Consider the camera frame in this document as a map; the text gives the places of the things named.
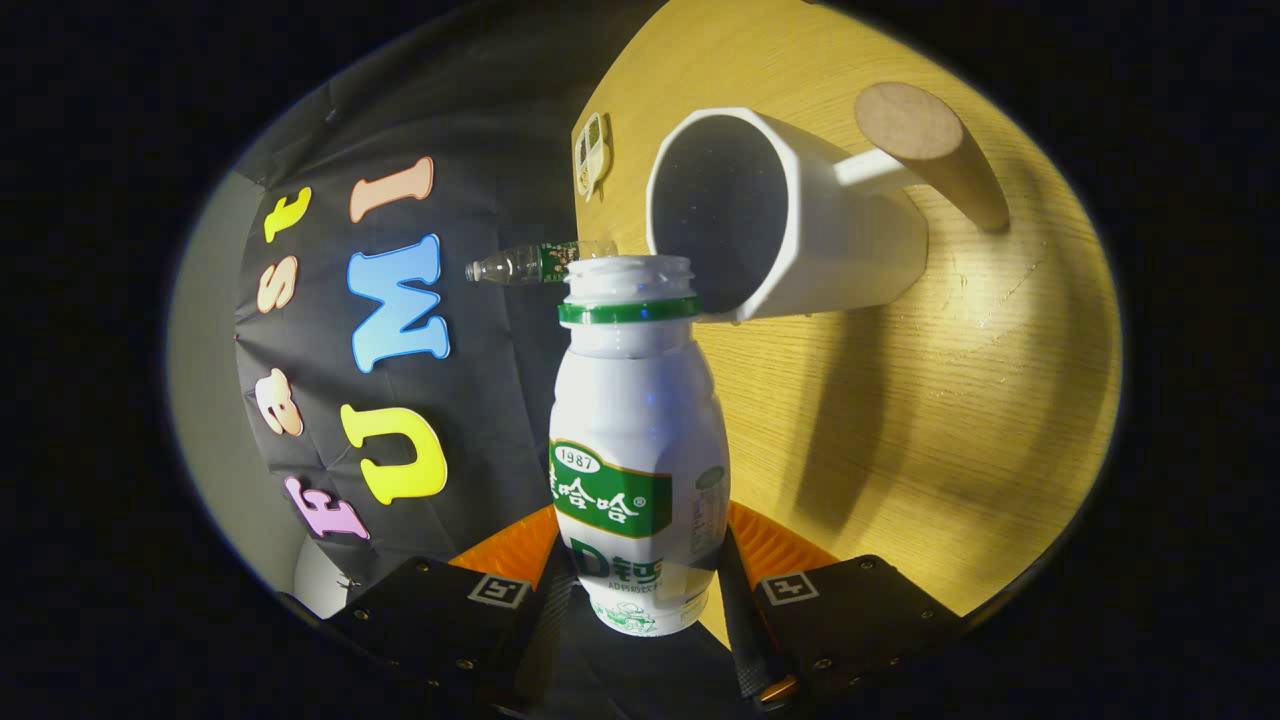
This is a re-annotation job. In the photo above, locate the clear plastic water bottle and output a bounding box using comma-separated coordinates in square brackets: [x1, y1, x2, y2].
[465, 240, 619, 287]

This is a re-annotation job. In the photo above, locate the wooden table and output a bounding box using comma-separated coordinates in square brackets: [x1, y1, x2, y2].
[570, 0, 1123, 646]

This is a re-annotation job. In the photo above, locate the white juice bottle green label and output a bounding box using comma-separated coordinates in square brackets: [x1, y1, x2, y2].
[548, 254, 732, 638]

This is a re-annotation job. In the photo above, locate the white cup wooden handle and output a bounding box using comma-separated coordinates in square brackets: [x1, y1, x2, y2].
[645, 82, 1011, 324]

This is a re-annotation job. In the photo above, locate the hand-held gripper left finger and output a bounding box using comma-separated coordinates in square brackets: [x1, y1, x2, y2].
[325, 503, 577, 716]

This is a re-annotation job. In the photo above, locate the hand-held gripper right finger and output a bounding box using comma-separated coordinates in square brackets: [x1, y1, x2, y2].
[718, 500, 966, 713]

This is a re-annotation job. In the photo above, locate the white divided snack tray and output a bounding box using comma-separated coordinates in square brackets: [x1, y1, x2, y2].
[573, 112, 612, 203]

